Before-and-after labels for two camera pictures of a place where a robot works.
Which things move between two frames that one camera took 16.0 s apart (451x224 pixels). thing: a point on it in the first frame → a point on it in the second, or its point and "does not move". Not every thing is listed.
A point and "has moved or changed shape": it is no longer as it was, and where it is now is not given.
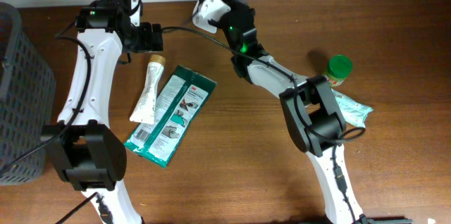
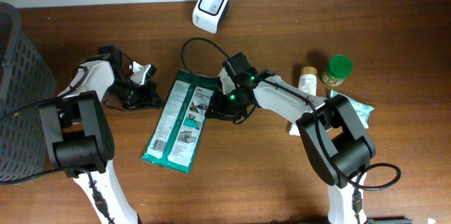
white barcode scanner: x=208 y=7 does not move
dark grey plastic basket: x=27 y=101 does not move
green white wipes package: x=181 y=103 has moved or changed shape
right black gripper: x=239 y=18 → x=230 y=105
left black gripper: x=155 y=37 → x=147 y=94
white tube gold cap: x=144 y=112 has moved or changed shape
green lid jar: x=339 y=67 does not move
